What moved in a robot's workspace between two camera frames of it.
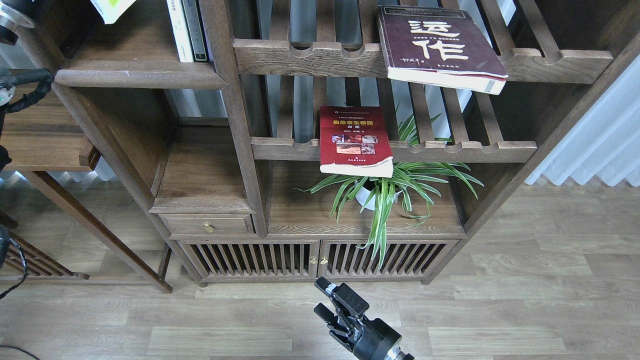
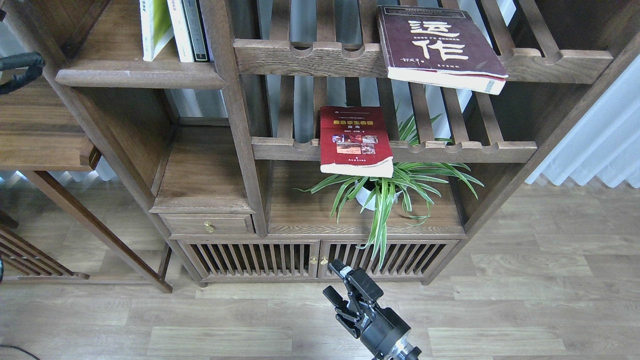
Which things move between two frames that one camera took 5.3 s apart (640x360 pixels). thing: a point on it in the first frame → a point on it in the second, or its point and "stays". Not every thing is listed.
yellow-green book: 111,11 → 156,29
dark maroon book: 439,46 stays
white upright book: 180,30 stays
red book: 354,141 stays
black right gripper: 367,338 → 382,331
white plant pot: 362,194 stays
